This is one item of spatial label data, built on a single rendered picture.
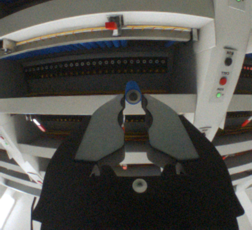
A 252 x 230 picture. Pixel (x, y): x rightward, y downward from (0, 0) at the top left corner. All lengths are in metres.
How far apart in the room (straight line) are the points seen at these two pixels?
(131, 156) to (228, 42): 0.39
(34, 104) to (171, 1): 0.38
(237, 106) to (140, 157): 0.32
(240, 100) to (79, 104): 0.42
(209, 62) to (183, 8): 0.11
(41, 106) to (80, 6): 0.25
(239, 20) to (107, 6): 0.25
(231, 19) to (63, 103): 0.40
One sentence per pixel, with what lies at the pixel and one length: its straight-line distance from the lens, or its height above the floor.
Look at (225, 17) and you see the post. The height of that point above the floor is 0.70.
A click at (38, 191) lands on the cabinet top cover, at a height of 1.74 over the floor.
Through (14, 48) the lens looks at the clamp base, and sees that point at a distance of 0.38.
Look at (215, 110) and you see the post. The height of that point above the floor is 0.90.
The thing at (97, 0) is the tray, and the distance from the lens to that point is 0.24.
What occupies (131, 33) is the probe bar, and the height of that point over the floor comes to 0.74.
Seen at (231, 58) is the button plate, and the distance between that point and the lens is 0.30.
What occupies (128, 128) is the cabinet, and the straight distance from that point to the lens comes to 0.57.
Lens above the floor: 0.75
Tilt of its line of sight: 30 degrees up
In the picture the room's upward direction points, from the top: 178 degrees clockwise
